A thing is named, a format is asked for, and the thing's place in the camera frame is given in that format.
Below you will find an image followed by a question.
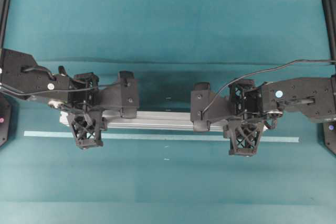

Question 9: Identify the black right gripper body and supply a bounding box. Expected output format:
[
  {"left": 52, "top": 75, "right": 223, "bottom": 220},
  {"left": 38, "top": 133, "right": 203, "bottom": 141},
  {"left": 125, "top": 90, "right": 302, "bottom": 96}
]
[{"left": 229, "top": 79, "right": 263, "bottom": 121}]

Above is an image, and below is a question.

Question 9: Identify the black right gripper lattice finger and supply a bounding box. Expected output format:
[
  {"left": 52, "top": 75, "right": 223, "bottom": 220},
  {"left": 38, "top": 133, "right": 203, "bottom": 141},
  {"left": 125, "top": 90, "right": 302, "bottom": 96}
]
[{"left": 223, "top": 120, "right": 263, "bottom": 156}]

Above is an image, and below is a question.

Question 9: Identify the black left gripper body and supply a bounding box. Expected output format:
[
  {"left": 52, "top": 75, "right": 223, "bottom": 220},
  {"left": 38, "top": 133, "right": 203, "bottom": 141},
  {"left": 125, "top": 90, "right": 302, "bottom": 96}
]
[{"left": 67, "top": 72, "right": 102, "bottom": 111}]

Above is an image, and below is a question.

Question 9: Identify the black left gripper lattice finger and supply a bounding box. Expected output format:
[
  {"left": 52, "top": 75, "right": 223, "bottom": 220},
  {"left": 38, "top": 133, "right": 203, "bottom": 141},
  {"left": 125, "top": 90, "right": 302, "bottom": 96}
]
[{"left": 67, "top": 111, "right": 107, "bottom": 150}]

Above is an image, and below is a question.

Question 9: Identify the silver aluminium extrusion rail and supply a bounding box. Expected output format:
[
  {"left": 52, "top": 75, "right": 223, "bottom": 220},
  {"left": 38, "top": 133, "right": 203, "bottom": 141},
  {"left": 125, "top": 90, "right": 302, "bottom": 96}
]
[{"left": 59, "top": 110, "right": 268, "bottom": 132}]

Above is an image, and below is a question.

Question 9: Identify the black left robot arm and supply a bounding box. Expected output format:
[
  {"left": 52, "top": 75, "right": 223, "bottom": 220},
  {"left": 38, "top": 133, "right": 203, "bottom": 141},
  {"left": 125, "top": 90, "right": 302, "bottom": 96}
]
[{"left": 1, "top": 48, "right": 106, "bottom": 150}]

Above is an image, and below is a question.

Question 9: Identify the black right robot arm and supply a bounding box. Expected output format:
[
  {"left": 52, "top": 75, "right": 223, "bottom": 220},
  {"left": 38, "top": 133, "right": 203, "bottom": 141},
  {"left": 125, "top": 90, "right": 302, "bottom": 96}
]
[{"left": 224, "top": 76, "right": 335, "bottom": 156}]

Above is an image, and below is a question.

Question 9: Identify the light blue tape strip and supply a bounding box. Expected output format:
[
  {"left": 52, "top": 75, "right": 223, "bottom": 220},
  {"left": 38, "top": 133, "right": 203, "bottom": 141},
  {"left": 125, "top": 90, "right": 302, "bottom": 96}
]
[{"left": 24, "top": 131, "right": 299, "bottom": 143}]

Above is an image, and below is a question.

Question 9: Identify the teal table cloth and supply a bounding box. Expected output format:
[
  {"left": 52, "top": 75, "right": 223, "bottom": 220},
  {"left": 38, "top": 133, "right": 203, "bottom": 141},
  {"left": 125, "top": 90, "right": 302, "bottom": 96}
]
[{"left": 1, "top": 0, "right": 335, "bottom": 223}]

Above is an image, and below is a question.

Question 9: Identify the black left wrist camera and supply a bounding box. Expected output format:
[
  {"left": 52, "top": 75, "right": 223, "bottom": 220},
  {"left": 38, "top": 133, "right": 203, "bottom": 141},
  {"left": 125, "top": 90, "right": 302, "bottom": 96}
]
[{"left": 97, "top": 71, "right": 140, "bottom": 119}]

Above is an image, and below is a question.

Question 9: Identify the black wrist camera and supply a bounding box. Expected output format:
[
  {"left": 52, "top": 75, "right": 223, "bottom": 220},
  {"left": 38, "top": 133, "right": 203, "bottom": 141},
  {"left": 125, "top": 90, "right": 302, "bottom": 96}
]
[
  {"left": 97, "top": 71, "right": 140, "bottom": 119},
  {"left": 190, "top": 81, "right": 232, "bottom": 132}
]

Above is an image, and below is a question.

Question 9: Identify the black left camera cable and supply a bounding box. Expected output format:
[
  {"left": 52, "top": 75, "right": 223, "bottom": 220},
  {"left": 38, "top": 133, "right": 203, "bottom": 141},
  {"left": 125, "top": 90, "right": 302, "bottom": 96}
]
[{"left": 0, "top": 65, "right": 129, "bottom": 104}]

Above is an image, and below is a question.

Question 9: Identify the black camera cable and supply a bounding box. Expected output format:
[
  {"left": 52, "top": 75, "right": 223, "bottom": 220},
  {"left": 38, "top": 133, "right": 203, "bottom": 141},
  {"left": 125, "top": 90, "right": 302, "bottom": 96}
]
[
  {"left": 0, "top": 65, "right": 129, "bottom": 104},
  {"left": 199, "top": 58, "right": 336, "bottom": 116}
]

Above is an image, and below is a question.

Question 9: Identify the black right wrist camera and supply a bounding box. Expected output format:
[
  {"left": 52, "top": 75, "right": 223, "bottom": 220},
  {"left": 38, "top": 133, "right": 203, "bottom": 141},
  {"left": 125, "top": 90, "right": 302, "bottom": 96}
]
[{"left": 190, "top": 81, "right": 232, "bottom": 132}]

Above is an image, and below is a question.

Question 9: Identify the black right camera cable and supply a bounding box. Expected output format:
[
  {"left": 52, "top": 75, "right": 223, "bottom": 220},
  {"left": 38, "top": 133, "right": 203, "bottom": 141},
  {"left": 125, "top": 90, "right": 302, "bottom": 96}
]
[{"left": 199, "top": 58, "right": 336, "bottom": 116}]

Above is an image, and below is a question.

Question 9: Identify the black right frame post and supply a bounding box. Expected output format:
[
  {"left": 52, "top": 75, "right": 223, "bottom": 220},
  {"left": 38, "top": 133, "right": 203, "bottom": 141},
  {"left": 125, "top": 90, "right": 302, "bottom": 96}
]
[{"left": 322, "top": 0, "right": 335, "bottom": 60}]

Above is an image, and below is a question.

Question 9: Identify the black frame post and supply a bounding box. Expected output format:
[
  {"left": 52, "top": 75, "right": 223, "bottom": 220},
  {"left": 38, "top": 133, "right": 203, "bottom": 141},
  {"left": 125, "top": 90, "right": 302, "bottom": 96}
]
[
  {"left": 0, "top": 0, "right": 11, "bottom": 48},
  {"left": 322, "top": 0, "right": 335, "bottom": 60}
]

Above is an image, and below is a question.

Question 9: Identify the black left frame post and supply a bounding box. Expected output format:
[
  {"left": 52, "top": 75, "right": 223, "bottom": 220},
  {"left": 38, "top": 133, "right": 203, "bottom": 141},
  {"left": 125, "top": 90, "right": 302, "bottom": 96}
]
[{"left": 0, "top": 0, "right": 11, "bottom": 48}]

